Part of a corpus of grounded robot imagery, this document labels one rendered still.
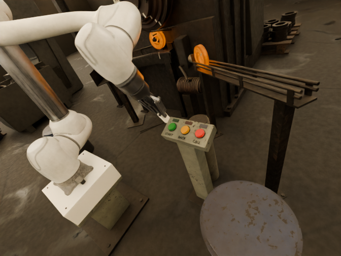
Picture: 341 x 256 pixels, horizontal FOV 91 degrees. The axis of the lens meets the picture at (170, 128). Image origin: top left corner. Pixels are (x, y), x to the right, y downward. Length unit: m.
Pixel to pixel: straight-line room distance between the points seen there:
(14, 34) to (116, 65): 0.31
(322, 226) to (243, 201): 0.57
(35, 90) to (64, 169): 0.39
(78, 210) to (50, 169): 0.24
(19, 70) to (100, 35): 0.55
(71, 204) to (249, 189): 0.81
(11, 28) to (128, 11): 0.33
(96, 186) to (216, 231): 0.63
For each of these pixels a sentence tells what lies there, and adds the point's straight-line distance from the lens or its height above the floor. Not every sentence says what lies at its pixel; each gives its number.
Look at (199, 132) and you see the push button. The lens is 0.72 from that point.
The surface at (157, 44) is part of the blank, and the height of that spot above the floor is 0.77.
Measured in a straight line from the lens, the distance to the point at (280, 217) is 0.72.
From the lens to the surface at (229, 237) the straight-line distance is 0.69.
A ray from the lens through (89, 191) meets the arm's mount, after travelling 1.00.
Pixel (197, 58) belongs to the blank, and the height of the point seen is 0.69.
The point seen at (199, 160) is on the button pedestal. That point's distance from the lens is 0.84.
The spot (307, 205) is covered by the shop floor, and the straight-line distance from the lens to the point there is 1.26.
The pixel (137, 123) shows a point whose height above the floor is 0.01.
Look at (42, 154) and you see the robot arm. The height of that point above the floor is 0.70.
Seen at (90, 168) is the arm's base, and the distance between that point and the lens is 1.06.
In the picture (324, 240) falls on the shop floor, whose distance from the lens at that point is 1.21.
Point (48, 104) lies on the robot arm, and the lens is 1.02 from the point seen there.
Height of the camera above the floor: 1.09
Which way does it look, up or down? 38 degrees down
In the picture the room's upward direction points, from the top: 21 degrees counter-clockwise
